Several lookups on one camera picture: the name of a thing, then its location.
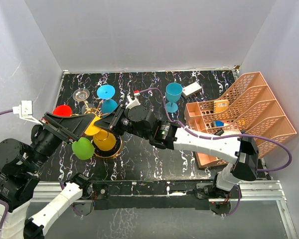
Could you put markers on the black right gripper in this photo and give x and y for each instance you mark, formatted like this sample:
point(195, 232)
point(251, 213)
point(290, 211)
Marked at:
point(112, 121)

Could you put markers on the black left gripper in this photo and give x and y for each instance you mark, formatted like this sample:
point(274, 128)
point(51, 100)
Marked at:
point(72, 127)

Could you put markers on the yellow wine glass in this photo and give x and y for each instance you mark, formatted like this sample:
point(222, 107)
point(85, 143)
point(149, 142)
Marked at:
point(104, 140)

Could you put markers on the teal wine glass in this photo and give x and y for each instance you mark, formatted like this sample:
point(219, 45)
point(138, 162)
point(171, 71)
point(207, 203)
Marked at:
point(173, 93)

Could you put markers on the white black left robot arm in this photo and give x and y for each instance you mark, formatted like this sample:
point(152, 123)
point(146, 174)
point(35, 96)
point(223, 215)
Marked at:
point(19, 163)

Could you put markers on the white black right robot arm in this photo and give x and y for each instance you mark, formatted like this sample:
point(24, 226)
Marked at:
point(240, 152)

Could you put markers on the red wine glass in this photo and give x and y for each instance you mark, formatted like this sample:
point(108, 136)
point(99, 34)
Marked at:
point(63, 111)

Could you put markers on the green wine glass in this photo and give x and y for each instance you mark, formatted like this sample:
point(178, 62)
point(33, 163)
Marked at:
point(83, 148)

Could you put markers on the blue wine glass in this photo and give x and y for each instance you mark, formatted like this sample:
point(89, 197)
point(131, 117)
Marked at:
point(106, 93)

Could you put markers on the clear wine glass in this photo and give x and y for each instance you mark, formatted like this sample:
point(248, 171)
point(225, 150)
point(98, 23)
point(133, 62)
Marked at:
point(81, 95)

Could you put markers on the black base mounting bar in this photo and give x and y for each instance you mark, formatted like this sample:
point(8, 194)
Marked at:
point(162, 194)

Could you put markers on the blue white small bottle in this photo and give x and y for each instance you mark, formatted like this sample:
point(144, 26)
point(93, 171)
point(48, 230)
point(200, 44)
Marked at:
point(218, 123)

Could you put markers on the pink plastic file organizer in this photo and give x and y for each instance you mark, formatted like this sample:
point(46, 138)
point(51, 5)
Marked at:
point(248, 105)

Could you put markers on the gold wire glass rack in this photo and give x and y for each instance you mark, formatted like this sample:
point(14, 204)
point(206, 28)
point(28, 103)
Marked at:
point(105, 154)

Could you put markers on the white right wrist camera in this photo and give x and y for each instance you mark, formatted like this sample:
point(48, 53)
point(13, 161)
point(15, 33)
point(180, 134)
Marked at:
point(132, 100)

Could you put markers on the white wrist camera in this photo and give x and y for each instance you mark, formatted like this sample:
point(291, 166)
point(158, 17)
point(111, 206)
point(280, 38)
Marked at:
point(132, 100)
point(25, 111)

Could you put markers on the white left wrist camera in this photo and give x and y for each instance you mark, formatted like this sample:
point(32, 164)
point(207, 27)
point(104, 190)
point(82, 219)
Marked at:
point(25, 111)

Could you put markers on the aluminium frame rail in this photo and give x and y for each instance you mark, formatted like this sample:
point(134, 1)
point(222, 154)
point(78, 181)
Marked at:
point(259, 190)

